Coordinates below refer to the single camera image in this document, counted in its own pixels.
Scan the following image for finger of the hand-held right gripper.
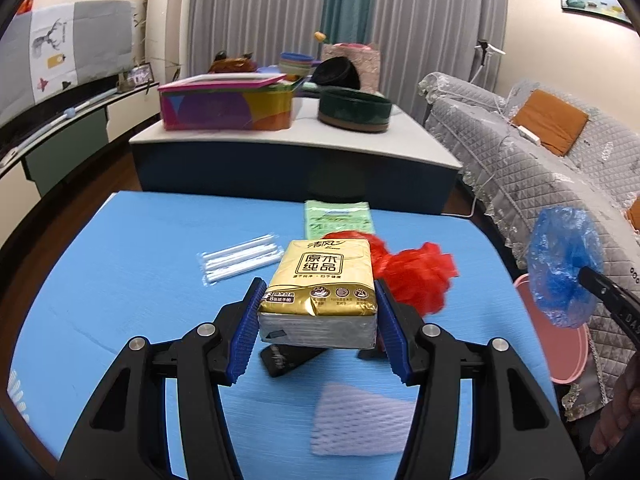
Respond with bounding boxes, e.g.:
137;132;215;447
579;266;640;348

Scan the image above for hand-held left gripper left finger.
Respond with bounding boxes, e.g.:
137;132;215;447
55;276;268;480

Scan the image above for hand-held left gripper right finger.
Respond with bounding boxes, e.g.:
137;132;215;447
372;278;586;480

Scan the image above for blue plastic bag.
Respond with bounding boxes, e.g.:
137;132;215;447
526;206;605;329

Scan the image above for red plastic bag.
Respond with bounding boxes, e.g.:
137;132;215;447
320;230;461;353

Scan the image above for clear packet of straws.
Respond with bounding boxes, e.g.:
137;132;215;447
196;232;284;288

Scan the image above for pink plastic bin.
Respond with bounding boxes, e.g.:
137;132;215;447
514;272;592;386

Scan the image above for gold tissue pack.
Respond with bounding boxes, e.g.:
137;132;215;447
257;238;379;351

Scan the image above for person's right hand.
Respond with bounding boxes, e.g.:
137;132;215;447
590;370;640;456

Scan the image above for white foam net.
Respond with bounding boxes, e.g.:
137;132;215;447
309;381;420;457

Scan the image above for blue table mat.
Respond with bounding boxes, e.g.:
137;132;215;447
10;191;561;471

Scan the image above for light green snack packet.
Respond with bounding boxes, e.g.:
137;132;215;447
303;199;377;241

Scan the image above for sofa with grey quilted cover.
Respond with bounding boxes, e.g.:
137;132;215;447
417;72;640;421

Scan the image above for white-topped blue coffee table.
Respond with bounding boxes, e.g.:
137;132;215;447
129;95;463;213

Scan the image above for orange cushion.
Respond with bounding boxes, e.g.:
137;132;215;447
512;90;590;157

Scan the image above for colourful rectangular box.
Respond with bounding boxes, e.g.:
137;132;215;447
158;73;296;132

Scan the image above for dark green round tin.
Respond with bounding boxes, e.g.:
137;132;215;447
317;86;393;134

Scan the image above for dark cabinet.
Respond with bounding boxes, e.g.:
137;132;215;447
0;80;161;251

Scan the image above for brown figurine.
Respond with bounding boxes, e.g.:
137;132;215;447
208;51;256;75

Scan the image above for stack of plastic bowls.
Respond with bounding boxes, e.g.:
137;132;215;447
278;51;313;78

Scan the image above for pink lace bag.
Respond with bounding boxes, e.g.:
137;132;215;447
321;41;381;95

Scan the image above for white clip stand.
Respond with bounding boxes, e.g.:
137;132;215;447
470;39;506;83

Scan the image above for light blue rod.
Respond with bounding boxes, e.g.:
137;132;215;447
0;86;121;161

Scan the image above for white standing air conditioner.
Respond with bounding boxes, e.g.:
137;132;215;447
145;0;197;83

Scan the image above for grey curtain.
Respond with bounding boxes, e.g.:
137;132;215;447
370;0;508;106
187;0;333;78

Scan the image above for grey deer-print cover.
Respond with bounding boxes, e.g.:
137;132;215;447
0;0;137;126

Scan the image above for teal curtain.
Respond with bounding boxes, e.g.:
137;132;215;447
325;0;376;48

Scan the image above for white power cable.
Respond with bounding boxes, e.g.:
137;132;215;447
445;95;523;220

